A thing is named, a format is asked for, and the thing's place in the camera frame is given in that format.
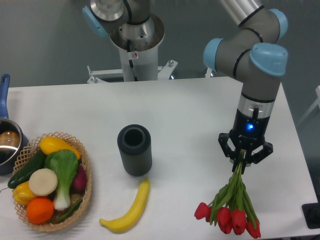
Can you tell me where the cream round bun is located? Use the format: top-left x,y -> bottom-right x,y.
28,168 -> 58,196

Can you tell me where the yellow bell pepper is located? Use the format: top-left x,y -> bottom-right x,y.
12,181 -> 38,206

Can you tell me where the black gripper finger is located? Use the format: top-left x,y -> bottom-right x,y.
218,133 -> 240,172
242,142 -> 273,173

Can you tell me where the dark grey ribbed vase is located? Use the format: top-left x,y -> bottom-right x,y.
117,124 -> 152,177

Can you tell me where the green bok choy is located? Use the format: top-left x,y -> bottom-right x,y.
44,149 -> 79,211

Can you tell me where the yellow banana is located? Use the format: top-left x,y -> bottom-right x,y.
99,177 -> 151,234

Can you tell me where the white frame at right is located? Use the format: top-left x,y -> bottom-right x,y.
301,85 -> 320,121

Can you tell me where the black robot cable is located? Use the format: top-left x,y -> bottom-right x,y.
126,39 -> 139,82

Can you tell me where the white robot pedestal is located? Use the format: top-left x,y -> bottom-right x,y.
86,37 -> 215,85

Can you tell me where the red tulip bouquet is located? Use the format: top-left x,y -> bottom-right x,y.
194,150 -> 261,239

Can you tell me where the blue handled saucepan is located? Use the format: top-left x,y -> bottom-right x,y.
0,73 -> 29,176

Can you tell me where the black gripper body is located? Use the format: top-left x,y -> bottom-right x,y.
229,110 -> 270,151

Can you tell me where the purple red onion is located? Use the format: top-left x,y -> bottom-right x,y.
71,164 -> 87,192

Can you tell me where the dark green cucumber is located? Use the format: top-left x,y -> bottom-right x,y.
7,149 -> 47,189

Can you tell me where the orange fruit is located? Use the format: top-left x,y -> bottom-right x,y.
26,197 -> 55,224

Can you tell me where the yellow squash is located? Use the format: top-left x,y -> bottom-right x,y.
39,136 -> 81,160

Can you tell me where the green bean pod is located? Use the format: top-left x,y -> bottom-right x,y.
53,198 -> 83,224

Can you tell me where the black device at edge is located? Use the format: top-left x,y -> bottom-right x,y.
301,202 -> 320,229

